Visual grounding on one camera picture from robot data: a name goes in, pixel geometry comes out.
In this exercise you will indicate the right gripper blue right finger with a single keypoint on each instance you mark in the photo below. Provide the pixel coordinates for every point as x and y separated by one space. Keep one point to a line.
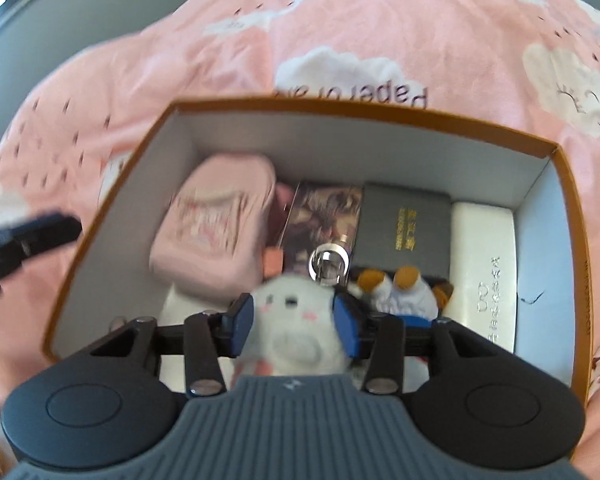
358 328

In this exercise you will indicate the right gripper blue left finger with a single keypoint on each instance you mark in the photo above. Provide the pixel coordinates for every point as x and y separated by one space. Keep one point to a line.
209 334

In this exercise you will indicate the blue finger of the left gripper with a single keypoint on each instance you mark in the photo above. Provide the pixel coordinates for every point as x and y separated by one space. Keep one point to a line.
30 239

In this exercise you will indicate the white dog plush black ears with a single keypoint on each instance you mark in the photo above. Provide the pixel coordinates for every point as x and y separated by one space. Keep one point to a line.
293 332

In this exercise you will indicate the bear plush blue outfit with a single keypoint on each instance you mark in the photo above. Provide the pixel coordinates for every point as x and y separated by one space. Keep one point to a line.
405 294

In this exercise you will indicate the pink pouch bag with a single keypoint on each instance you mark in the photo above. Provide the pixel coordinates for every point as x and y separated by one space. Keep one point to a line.
213 237

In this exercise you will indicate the dark grey small box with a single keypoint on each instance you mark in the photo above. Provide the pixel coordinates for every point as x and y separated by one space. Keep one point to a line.
403 227

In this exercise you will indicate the maroon card box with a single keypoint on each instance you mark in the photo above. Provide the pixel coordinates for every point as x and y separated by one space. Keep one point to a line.
319 214

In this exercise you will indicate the white glasses case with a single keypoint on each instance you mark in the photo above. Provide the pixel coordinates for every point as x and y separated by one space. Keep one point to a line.
483 272

